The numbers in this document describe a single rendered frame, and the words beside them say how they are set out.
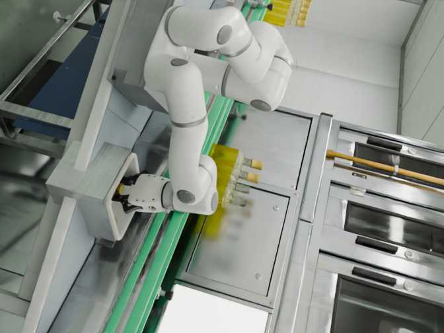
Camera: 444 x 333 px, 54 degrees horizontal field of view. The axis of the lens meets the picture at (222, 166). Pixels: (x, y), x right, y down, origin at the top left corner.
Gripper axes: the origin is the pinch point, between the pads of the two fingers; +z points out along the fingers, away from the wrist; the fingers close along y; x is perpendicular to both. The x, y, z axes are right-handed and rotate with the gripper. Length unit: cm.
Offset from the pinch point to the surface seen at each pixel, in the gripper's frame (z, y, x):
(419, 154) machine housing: -85, 79, -65
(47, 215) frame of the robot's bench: 13.4, -13.9, 4.1
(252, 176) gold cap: -26, 31, -29
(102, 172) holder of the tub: -1.4, -3.1, 11.2
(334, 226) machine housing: -55, 32, -56
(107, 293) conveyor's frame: -0.6, -23.6, -16.6
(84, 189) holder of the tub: 0.3, -9.0, 11.8
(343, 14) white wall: 2, 600, -322
